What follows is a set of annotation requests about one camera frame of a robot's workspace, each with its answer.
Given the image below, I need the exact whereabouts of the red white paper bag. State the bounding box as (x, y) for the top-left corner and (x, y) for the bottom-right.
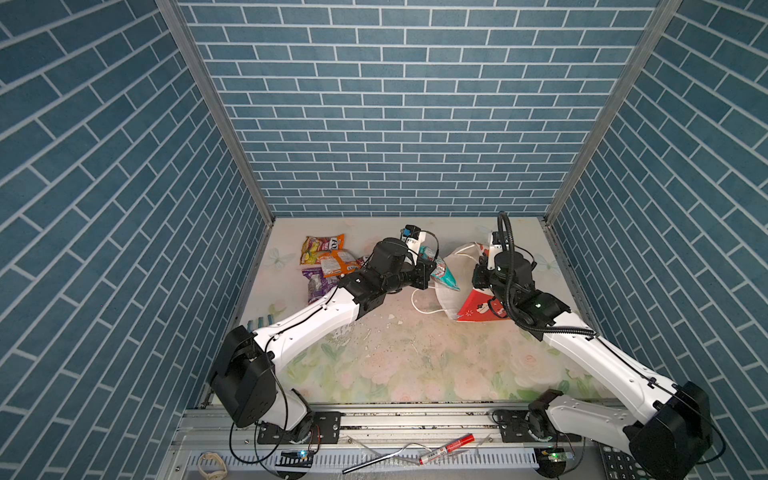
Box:
(411, 242), (508, 322)

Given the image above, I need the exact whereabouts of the purple snack packet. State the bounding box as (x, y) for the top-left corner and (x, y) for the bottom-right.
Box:
(302, 267), (339, 304)

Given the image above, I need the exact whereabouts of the teal red snack packet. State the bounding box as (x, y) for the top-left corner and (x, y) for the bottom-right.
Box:
(419, 245), (460, 291)

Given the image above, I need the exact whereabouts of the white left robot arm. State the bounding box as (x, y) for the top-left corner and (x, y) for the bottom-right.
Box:
(207, 225), (436, 431)

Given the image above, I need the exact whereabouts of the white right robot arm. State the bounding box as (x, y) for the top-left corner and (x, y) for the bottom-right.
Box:
(472, 260), (715, 479)

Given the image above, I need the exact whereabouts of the red marker pen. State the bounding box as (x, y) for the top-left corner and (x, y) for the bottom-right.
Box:
(419, 434), (475, 465)

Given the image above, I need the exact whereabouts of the metal rod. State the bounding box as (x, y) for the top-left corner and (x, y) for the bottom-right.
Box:
(341, 442), (424, 475)

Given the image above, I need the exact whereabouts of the black calculator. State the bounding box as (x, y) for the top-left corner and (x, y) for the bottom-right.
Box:
(599, 445), (647, 480)

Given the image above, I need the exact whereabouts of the beige rubber band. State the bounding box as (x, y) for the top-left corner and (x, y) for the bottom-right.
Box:
(196, 452), (228, 480)

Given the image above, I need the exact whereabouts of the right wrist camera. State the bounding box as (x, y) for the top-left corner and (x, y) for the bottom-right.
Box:
(486, 231), (537, 285)

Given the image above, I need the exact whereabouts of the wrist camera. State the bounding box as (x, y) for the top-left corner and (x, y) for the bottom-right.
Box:
(486, 231), (537, 285)
(401, 224), (439, 254)

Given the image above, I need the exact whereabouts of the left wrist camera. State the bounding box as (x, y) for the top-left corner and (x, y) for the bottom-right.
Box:
(401, 224), (439, 254)

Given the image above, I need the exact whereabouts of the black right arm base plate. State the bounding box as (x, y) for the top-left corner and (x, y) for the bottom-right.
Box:
(490, 409), (582, 445)

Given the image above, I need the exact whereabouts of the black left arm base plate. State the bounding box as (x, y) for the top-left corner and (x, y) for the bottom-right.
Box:
(257, 411), (341, 445)

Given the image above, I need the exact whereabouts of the aluminium front rail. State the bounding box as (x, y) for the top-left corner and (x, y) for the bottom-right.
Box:
(159, 403), (607, 479)

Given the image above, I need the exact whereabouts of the aluminium corner frame post right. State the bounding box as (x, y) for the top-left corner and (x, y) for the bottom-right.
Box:
(543, 0), (682, 229)

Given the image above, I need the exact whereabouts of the aluminium corner frame post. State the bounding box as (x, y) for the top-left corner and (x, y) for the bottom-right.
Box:
(156, 0), (275, 228)
(543, 0), (682, 229)

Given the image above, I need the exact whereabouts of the aluminium corner frame post left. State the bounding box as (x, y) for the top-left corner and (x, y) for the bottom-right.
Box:
(156, 0), (275, 228)

